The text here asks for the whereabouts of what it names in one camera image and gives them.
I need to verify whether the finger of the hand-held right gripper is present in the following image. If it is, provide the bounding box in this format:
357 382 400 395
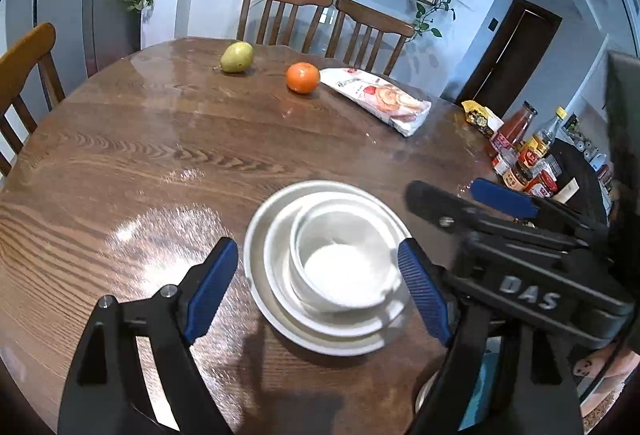
404 179 583 252
470 178 610 242

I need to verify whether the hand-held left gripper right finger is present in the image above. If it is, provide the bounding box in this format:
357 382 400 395
397 237 586 435

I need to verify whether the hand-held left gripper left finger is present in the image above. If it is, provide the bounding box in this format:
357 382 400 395
56 236 240 435

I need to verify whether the white straight-sided bowl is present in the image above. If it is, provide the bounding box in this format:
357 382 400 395
288 202 405 313

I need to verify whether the white square plate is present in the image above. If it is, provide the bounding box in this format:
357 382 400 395
412 367 441 416

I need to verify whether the blue square plate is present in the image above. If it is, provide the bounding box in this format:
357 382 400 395
460 355 501 431

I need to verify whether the brown-lidded jar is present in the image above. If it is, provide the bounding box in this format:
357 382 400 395
502 162 533 190

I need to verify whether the red sauce bottle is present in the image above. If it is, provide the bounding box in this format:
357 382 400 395
490 101 538 158

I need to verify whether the yellow-capped vinegar bottle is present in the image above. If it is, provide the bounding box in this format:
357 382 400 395
532 107 571 156

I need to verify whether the yellow snack packet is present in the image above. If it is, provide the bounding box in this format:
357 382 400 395
460 100 505 136

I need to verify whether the pink patterned slipper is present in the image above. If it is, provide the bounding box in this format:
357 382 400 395
572 345 640 396

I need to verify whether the white snack packet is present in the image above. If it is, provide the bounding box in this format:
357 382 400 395
319 67 432 138

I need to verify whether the dark wooden door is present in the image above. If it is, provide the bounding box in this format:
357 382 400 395
455 0 563 108

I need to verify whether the orange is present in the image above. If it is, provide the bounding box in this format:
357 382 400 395
285 62 321 94

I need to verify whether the green pear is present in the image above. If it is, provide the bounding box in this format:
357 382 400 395
220 41 255 74

